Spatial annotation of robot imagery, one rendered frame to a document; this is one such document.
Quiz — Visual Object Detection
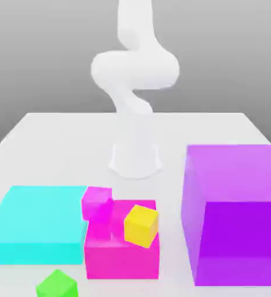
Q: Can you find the small magenta cube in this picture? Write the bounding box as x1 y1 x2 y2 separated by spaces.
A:
81 186 113 242

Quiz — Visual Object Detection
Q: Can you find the small yellow cube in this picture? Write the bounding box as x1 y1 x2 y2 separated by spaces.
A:
124 204 160 249

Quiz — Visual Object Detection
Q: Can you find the small green cube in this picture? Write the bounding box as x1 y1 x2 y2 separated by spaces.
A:
35 269 78 297

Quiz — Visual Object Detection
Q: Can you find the large pink box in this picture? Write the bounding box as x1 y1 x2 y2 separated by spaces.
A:
83 199 160 280

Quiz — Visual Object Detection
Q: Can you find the large purple box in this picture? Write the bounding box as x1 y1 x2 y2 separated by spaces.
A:
180 144 271 287

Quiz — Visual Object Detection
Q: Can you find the large cyan box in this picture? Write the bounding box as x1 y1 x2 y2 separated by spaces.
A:
0 184 89 266

